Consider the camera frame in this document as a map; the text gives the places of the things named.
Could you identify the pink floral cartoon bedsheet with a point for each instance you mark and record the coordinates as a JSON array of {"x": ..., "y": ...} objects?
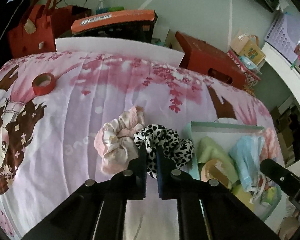
[{"x": 47, "y": 142}]

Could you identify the pink satin scrunchie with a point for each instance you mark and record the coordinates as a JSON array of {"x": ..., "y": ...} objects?
[{"x": 114, "y": 142}]

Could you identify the orange black long box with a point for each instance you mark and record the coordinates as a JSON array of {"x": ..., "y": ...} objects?
[{"x": 136, "y": 25}]

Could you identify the green tissue pack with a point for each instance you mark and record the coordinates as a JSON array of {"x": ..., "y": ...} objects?
[{"x": 269, "y": 196}]

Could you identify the red cardboard gift box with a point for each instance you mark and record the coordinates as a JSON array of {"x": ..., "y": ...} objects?
[{"x": 206, "y": 59}]

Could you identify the blue wet wipes pack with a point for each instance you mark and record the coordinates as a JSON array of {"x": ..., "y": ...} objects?
[{"x": 248, "y": 63}]

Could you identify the red felt tote bag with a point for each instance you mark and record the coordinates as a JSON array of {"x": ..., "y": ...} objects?
[{"x": 41, "y": 24}]

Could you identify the light green cloth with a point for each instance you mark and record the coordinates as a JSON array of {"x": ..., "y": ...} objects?
[{"x": 209, "y": 149}]

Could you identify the white foam board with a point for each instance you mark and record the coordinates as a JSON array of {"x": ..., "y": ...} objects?
[{"x": 124, "y": 47}]

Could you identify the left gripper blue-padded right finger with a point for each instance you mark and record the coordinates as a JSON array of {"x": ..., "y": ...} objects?
[{"x": 172, "y": 182}]

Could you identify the purple perforated basket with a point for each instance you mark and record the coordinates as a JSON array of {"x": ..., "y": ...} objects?
[{"x": 283, "y": 35}]

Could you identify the beige gift bag with handle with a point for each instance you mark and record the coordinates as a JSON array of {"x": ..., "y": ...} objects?
[{"x": 244, "y": 44}]

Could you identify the red tape roll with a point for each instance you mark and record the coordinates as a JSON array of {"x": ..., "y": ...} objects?
[{"x": 43, "y": 84}]

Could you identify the clear plastic bottle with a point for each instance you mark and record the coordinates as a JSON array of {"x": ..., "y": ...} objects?
[{"x": 101, "y": 8}]

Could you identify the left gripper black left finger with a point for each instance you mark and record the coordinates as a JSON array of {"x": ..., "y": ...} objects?
[{"x": 131, "y": 183}]

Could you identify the pink white chevron cloth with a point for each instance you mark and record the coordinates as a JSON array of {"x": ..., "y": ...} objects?
[{"x": 271, "y": 148}]

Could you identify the red white patterned tin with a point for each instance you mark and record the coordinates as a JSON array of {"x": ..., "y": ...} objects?
[{"x": 251, "y": 79}]

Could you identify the white shelf unit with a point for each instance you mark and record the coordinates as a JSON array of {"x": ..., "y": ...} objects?
[{"x": 283, "y": 68}]

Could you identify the leopard print scrunchie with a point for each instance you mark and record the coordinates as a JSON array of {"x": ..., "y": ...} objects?
[{"x": 157, "y": 137}]

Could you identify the light blue face mask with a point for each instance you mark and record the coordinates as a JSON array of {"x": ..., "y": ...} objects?
[{"x": 246, "y": 156}]

